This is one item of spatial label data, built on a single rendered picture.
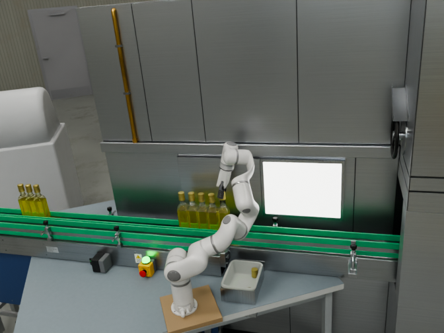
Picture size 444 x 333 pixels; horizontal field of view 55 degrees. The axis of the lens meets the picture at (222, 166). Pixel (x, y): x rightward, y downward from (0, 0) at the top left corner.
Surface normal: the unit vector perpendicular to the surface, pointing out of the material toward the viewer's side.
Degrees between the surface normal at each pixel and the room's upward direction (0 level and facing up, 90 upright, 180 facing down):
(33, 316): 0
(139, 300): 0
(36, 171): 90
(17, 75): 90
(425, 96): 90
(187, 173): 90
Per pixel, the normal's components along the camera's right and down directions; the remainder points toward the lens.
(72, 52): 0.28, 0.34
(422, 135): -0.27, 0.38
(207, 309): -0.09, -0.92
